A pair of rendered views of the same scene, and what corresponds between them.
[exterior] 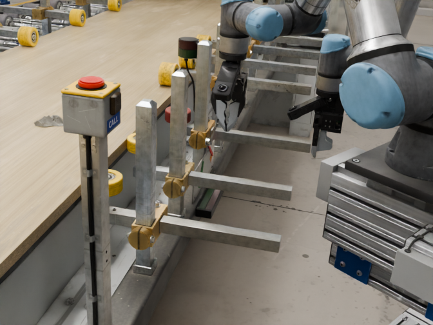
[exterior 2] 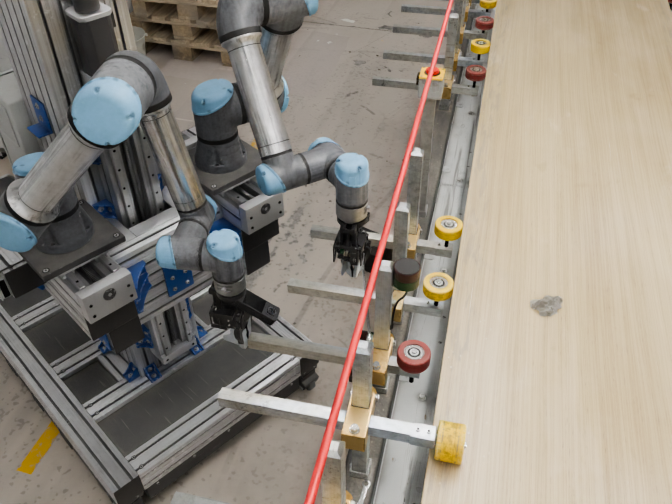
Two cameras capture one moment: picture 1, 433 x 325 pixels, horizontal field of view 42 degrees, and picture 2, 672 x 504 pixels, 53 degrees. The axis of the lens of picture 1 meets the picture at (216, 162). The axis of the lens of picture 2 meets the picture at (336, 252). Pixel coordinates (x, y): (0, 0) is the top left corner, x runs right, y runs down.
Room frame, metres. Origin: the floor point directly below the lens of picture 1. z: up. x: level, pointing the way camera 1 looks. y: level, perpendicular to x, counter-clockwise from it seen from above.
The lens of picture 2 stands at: (2.70, 0.00, 2.15)
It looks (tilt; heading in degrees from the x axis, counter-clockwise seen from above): 41 degrees down; 183
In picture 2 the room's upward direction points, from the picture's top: 1 degrees counter-clockwise
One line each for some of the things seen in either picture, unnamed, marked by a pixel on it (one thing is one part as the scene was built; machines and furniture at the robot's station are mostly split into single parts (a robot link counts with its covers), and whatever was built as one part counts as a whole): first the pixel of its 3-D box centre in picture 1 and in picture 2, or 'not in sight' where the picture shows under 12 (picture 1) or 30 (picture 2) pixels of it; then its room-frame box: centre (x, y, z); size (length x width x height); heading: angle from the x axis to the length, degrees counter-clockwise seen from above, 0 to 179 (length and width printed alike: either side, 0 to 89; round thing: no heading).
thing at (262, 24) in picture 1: (263, 21); (324, 161); (1.35, -0.09, 1.24); 0.11 x 0.11 x 0.08; 31
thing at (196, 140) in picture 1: (201, 133); (380, 357); (1.61, 0.05, 0.85); 0.14 x 0.06 x 0.05; 169
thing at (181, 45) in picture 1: (188, 43); (406, 270); (1.59, 0.10, 1.13); 0.06 x 0.06 x 0.02
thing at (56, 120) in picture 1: (50, 118); (549, 303); (1.48, 0.47, 0.91); 0.09 x 0.07 x 0.02; 113
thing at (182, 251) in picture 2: not in sight; (184, 248); (1.53, -0.41, 1.12); 0.11 x 0.11 x 0.08; 86
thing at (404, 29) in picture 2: not in sight; (439, 32); (-0.36, 0.35, 0.83); 0.44 x 0.03 x 0.04; 79
